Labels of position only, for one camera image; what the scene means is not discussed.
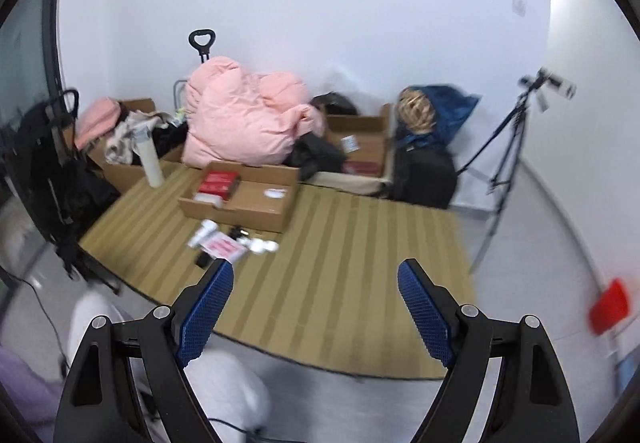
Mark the pink duvet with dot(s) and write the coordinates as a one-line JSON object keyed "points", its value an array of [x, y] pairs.
{"points": [[240, 118]]}

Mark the black cloth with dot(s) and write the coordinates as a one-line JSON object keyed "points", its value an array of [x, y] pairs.
{"points": [[317, 153]]}

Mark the white round lid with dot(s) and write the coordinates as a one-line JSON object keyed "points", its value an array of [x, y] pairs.
{"points": [[257, 246]]}

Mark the pink printed box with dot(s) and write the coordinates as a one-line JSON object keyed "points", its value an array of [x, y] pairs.
{"points": [[225, 248]]}

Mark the shallow cardboard box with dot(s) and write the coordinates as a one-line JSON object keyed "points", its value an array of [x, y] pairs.
{"points": [[250, 209]]}

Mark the black tripod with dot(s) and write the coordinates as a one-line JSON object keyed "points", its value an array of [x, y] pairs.
{"points": [[506, 148]]}

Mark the white wall socket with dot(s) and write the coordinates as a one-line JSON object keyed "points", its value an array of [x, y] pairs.
{"points": [[520, 5]]}

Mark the black folded trolley bag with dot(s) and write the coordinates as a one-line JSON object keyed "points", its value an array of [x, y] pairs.
{"points": [[55, 178]]}

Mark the woven basket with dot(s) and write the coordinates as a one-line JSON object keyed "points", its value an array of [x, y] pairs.
{"points": [[417, 110]]}

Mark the red dustpan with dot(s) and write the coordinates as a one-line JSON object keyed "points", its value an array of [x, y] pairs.
{"points": [[607, 305]]}

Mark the cardboard box with clothes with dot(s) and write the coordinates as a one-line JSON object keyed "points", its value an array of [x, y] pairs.
{"points": [[120, 175]]}

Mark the dark cloth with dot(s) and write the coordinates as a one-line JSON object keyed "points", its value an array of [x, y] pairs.
{"points": [[167, 138]]}

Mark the red book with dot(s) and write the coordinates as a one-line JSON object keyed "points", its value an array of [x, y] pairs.
{"points": [[218, 182]]}

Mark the tall white cylinder bottle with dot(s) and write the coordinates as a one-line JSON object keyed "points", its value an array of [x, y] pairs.
{"points": [[150, 158]]}

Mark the black hair clip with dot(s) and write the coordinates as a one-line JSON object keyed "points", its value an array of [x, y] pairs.
{"points": [[236, 231]]}

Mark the white cloud-shaped sticker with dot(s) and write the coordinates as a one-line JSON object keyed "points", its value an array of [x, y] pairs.
{"points": [[274, 193]]}

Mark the black handbag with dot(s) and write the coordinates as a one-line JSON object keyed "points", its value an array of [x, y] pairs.
{"points": [[335, 103]]}

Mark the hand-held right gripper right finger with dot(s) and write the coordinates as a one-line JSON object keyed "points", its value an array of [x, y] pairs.
{"points": [[425, 315]]}

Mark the red flat box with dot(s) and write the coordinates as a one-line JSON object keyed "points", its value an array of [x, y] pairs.
{"points": [[361, 168]]}

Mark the large open cardboard box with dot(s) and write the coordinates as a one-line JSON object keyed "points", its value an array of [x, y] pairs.
{"points": [[370, 125]]}

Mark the camera on tripod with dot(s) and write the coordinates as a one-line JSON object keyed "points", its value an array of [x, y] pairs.
{"points": [[550, 80]]}

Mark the white spray bottle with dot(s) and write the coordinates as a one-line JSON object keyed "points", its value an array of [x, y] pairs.
{"points": [[202, 230]]}

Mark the blue bag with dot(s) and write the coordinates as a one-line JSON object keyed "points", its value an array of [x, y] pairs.
{"points": [[450, 113]]}

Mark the small white round jar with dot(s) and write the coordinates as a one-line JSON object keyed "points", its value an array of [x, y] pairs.
{"points": [[273, 246]]}

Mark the black suitcase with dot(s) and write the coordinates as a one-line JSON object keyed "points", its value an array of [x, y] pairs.
{"points": [[425, 173]]}

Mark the white label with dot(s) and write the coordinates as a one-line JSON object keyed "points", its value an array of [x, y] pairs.
{"points": [[350, 142]]}

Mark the pink cloth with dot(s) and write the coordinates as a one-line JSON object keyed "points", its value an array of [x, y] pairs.
{"points": [[97, 118]]}

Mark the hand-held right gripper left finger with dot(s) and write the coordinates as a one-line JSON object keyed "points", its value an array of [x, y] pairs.
{"points": [[207, 315]]}

